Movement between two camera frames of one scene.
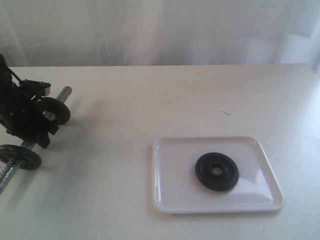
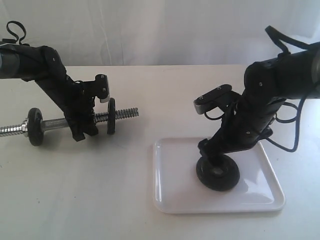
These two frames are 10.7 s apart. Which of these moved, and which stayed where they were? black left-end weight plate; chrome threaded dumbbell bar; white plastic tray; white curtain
Moved: black left-end weight plate; chrome threaded dumbbell bar
Stayed: white curtain; white plastic tray
